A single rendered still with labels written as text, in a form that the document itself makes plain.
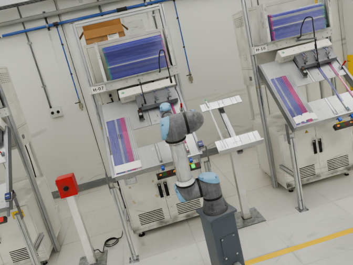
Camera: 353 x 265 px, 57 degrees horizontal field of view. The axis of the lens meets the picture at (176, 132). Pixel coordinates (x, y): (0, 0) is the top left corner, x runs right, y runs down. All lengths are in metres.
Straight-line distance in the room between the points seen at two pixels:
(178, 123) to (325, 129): 1.84
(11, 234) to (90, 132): 1.79
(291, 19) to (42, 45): 2.85
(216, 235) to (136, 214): 1.11
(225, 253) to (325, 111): 1.46
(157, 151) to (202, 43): 2.22
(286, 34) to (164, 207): 1.85
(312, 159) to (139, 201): 1.61
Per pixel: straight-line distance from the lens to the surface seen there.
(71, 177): 2.64
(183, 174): 1.84
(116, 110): 2.81
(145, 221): 2.98
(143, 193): 2.87
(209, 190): 1.91
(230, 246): 2.08
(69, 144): 4.49
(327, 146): 3.30
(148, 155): 2.53
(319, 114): 2.87
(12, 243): 3.18
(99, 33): 3.15
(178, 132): 1.69
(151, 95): 2.78
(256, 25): 3.23
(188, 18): 4.41
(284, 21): 3.14
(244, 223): 2.90
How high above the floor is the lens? 1.51
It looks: 14 degrees down
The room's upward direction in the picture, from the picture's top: 13 degrees counter-clockwise
